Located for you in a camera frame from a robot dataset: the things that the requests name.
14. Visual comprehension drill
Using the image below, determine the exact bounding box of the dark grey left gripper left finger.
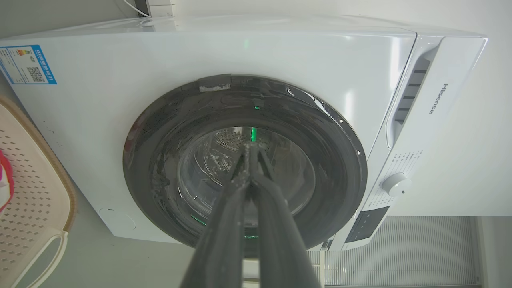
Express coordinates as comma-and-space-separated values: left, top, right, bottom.
179, 143, 251, 288

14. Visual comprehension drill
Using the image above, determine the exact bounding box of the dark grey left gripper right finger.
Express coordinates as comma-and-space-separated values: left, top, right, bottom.
250, 143, 322, 288

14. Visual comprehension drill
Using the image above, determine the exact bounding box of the beige perforated laundry basket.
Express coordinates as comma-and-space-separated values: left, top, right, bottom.
0, 96, 77, 288

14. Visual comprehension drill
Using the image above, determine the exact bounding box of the dark round washing machine door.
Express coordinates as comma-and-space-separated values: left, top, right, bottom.
122, 74, 368, 250

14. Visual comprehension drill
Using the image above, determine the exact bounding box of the white window blind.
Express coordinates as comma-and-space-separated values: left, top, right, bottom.
308, 216, 480, 287

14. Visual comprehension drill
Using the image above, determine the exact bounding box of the white washing machine control knob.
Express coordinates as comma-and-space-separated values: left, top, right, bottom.
382, 173, 412, 197

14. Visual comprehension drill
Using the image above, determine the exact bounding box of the white Hisense washing machine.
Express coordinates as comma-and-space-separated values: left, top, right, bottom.
0, 15, 488, 252

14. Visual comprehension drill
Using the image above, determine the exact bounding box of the white detergent drawer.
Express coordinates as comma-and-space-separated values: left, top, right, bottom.
386, 35, 488, 149

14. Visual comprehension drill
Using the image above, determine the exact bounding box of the pink and white clothing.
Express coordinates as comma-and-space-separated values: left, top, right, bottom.
0, 150, 15, 214

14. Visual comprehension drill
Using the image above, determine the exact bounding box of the blue energy label sticker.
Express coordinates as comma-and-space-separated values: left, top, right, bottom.
0, 44, 57, 85

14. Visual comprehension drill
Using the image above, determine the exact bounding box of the white cable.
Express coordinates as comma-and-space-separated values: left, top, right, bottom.
122, 0, 151, 18

